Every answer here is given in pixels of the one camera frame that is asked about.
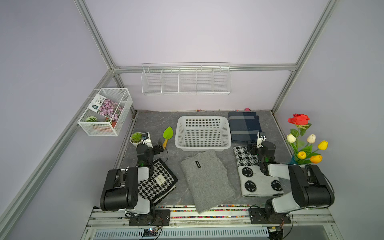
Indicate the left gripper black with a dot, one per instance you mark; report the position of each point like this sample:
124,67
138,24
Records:
157,149

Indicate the black white houndstooth scarf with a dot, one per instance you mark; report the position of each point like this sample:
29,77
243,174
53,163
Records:
159,185

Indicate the smiley houndstooth white scarf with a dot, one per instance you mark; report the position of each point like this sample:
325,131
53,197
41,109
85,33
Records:
254,183

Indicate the grey scarf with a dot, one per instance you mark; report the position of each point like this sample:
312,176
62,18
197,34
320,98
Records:
207,180

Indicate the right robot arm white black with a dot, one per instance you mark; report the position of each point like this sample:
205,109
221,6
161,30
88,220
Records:
309,186

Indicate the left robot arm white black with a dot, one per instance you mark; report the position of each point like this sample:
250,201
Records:
121,188

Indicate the navy striped folded scarf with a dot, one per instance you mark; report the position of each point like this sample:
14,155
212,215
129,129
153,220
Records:
244,126

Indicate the white plastic basket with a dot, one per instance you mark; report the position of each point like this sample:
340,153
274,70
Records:
203,133

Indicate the green toy shovel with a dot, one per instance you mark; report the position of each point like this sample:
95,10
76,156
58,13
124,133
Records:
167,135

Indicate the small potted green plant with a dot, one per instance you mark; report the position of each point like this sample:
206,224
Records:
136,138

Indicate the artificial flower bouquet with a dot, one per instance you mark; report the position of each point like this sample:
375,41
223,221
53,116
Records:
305,152

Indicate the flower seed packet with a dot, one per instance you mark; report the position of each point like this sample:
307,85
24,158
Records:
105,107

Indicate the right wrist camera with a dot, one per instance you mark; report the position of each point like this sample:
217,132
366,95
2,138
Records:
261,138

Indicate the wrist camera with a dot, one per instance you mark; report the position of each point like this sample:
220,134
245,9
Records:
261,138
146,138

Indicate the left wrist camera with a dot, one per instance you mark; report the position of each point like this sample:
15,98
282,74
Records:
146,138

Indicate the white mesh wall basket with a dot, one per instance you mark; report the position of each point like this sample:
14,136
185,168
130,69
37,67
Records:
96,125

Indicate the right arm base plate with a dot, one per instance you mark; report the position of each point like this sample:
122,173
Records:
259,216

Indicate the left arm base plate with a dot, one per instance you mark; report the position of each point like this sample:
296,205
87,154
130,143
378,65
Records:
154,218

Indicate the white wire wall shelf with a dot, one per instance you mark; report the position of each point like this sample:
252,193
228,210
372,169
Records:
187,79

